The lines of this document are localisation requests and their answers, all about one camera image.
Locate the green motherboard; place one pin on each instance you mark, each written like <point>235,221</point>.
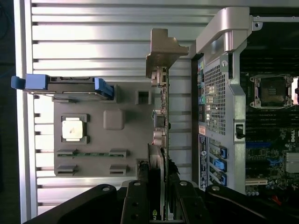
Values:
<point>268,135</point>

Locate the hard disk in blue caddy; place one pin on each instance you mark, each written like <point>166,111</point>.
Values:
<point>70,85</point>

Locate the blue expansion slot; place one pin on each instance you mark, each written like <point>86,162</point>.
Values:
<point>257,145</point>

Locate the white expansion slot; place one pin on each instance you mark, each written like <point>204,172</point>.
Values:
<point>256,182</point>

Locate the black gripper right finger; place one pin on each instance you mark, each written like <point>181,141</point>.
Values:
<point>187,203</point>

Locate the CPU socket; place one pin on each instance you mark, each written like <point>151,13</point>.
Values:
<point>271,91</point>

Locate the silver CPU chip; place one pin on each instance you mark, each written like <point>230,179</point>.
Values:
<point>72,130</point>

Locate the open dark grey PC case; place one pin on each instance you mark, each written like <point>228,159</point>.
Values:
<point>233,98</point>

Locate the silver chipset heatsink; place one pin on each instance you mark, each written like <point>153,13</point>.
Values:
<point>292,162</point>

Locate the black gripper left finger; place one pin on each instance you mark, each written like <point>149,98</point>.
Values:
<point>135,203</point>

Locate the grey plastic parts rack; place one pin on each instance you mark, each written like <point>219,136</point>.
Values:
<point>98,144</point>

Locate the green RAM stick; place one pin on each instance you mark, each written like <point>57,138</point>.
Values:
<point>93,154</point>

